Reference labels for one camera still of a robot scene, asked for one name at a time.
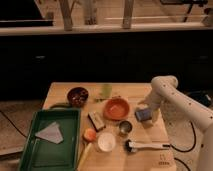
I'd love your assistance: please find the small metal cup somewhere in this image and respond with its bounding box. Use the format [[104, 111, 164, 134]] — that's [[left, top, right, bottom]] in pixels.
[[119, 120, 133, 135]]

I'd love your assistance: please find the dark brown bowl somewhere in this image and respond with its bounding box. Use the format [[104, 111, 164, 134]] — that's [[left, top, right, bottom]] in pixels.
[[67, 87, 89, 108]]

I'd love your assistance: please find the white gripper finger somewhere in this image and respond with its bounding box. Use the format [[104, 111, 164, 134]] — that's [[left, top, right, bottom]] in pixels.
[[142, 111, 157, 127]]

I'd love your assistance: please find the orange-headed wooden spoon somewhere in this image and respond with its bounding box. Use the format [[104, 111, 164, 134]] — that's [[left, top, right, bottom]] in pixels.
[[77, 128, 96, 171]]

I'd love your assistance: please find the black cable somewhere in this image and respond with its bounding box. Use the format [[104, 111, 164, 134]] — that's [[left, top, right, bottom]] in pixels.
[[170, 121, 197, 171]]

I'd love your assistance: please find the dark green utensil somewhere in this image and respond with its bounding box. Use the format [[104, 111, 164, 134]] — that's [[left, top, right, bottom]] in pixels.
[[49, 103, 71, 109]]

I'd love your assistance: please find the white round cup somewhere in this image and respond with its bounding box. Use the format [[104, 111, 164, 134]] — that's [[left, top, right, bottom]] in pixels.
[[97, 132, 116, 152]]

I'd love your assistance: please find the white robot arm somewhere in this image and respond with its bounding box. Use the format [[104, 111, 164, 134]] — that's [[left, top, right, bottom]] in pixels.
[[141, 75, 213, 171]]

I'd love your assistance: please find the green tray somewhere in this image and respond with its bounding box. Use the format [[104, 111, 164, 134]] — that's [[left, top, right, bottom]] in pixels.
[[18, 108, 80, 171]]

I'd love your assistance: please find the orange bowl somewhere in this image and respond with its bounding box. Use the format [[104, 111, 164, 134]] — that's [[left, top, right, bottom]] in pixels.
[[103, 98, 130, 120]]

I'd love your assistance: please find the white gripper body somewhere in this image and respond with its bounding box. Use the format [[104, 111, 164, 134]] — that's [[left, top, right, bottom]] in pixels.
[[139, 94, 162, 112]]

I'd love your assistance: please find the grey cloth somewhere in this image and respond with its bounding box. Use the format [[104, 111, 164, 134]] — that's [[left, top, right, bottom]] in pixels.
[[35, 122, 63, 144]]

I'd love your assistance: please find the white-handled black brush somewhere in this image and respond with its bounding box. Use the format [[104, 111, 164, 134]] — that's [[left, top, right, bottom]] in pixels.
[[125, 139, 170, 153]]

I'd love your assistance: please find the green leafy vegetable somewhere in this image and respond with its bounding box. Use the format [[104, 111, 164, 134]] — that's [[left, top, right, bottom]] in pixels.
[[94, 84, 112, 102]]

